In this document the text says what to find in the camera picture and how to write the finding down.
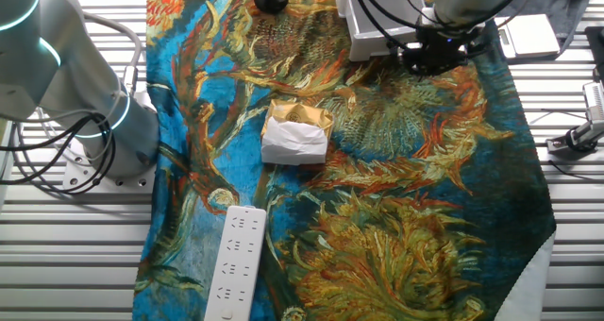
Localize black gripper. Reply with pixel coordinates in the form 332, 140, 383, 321
400, 25, 482, 76

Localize white drawer with knob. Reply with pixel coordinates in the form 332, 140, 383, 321
346, 0, 426, 62

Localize white digital scale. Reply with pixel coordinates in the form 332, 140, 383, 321
493, 12, 562, 60

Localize dark grey cloth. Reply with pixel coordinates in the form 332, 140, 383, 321
485, 0, 591, 63

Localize sunflower painting cloth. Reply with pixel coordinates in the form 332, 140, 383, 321
131, 0, 558, 321

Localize gold and white tissue pack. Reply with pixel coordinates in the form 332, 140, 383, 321
260, 98, 335, 166

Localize white power strip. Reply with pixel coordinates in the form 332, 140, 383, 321
203, 205, 268, 321

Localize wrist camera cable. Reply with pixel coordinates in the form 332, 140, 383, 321
349, 0, 476, 48

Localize black mount block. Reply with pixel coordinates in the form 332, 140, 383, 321
584, 25, 604, 84

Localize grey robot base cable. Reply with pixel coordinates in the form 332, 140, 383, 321
82, 11, 143, 95

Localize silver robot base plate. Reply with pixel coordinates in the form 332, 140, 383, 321
63, 136, 158, 194

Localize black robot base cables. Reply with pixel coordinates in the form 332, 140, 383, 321
0, 112, 117, 195

